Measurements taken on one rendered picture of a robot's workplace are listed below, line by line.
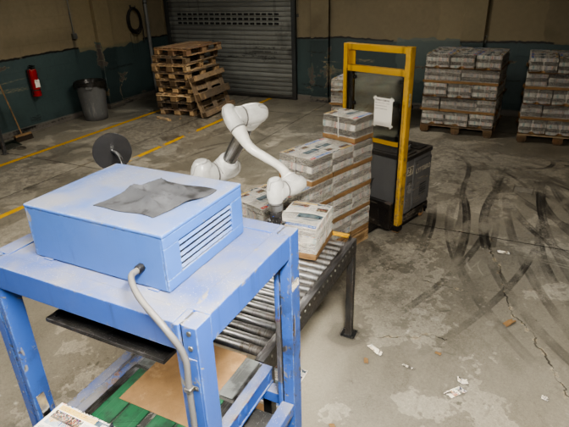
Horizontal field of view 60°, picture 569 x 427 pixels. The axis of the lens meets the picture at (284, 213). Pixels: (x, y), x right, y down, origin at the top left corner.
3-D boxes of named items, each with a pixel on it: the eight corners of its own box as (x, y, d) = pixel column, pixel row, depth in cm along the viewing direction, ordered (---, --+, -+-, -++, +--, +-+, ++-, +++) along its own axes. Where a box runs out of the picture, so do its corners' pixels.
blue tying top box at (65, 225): (124, 206, 213) (117, 162, 205) (245, 231, 189) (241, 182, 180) (35, 254, 177) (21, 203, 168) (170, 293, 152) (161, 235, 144)
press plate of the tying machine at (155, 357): (146, 255, 227) (145, 250, 226) (249, 282, 205) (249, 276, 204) (46, 324, 183) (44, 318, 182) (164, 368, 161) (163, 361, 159)
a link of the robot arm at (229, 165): (205, 170, 372) (229, 163, 384) (216, 187, 367) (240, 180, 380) (237, 99, 313) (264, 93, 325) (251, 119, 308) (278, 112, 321)
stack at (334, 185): (236, 282, 439) (229, 196, 403) (321, 235, 514) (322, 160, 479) (267, 299, 414) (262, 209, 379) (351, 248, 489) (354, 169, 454)
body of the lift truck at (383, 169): (349, 211, 567) (350, 144, 533) (376, 196, 602) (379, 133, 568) (401, 229, 523) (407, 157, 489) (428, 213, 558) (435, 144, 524)
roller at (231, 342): (189, 329, 263) (188, 321, 261) (267, 354, 244) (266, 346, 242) (183, 334, 259) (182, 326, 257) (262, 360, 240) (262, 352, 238)
